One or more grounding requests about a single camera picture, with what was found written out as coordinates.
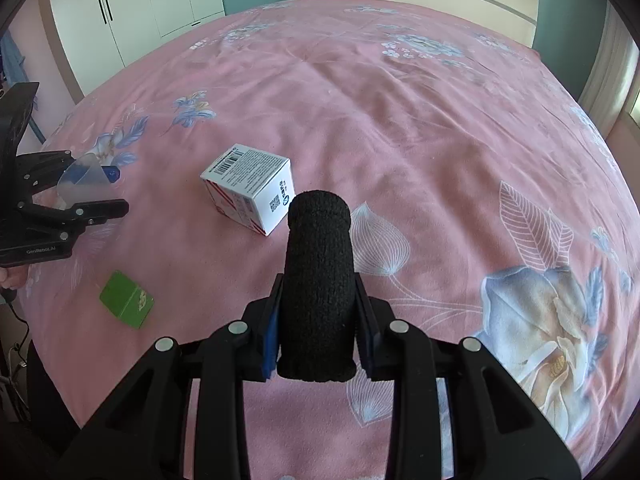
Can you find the white wardrobe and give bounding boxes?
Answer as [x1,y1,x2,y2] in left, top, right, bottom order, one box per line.
[49,0,226,96]

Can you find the clear plastic wrapper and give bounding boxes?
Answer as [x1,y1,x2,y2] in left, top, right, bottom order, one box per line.
[55,153,120,208]

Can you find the white medicine box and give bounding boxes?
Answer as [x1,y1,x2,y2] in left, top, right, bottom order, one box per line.
[201,144,295,236]

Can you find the blue hanging clothes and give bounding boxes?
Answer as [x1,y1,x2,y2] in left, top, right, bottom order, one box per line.
[0,29,46,144]

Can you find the black sock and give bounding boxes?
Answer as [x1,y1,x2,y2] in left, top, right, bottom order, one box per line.
[277,191,356,382]

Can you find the cream window curtain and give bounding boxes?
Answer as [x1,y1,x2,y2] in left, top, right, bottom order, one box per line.
[578,2,639,139]

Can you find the green cardboard box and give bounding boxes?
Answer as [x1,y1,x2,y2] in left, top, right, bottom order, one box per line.
[100,271,154,330]

